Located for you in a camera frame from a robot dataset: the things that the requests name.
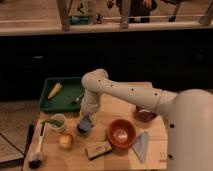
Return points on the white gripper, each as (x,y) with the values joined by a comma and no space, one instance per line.
(89,109)

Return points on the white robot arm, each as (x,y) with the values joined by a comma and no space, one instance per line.
(189,114)

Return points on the metal cup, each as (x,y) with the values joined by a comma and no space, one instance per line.
(80,132)

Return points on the white cup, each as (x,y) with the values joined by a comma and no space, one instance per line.
(60,117)

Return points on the metal spoon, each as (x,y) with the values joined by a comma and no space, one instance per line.
(77,99)

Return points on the green plastic tray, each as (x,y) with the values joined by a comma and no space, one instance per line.
(62,101)

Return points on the yellow corn cob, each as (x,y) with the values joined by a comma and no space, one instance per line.
(55,90)

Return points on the green vegetable piece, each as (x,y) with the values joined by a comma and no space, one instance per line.
(57,123)

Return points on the orange bowl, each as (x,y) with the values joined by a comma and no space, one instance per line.
(121,133)

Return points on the red-yellow apple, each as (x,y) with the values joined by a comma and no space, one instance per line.
(65,141)

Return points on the wooden block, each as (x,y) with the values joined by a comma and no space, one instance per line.
(98,149)

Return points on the dark red bowl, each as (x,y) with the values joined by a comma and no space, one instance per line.
(144,115)

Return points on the grey-blue cloth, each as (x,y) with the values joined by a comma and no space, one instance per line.
(140,146)

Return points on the teal bottle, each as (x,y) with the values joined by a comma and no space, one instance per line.
(79,20)

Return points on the wooden table leg middle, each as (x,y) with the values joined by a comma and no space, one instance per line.
(125,11)

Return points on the wooden table leg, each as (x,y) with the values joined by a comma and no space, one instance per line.
(125,11)
(64,9)

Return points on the wooden table leg left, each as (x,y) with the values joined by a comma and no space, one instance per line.
(64,9)

